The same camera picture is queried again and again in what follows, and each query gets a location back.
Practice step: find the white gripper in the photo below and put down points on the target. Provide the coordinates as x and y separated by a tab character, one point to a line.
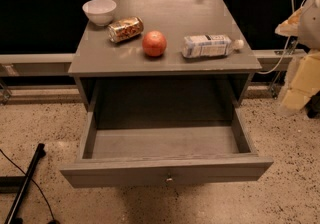
310	23

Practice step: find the clear blue-labelled plastic bottle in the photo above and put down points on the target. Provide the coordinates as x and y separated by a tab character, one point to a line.
210	46

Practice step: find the grey open top drawer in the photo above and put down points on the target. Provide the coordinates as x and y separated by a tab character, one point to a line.
139	130

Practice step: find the red apple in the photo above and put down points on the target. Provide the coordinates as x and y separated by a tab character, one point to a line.
154	43

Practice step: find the gold patterned drink can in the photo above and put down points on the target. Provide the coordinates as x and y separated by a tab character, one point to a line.
125	29

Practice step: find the white ceramic bowl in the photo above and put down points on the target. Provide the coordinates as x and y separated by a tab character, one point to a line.
100	12

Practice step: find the black metal stand leg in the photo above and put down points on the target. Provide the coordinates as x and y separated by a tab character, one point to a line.
24	184

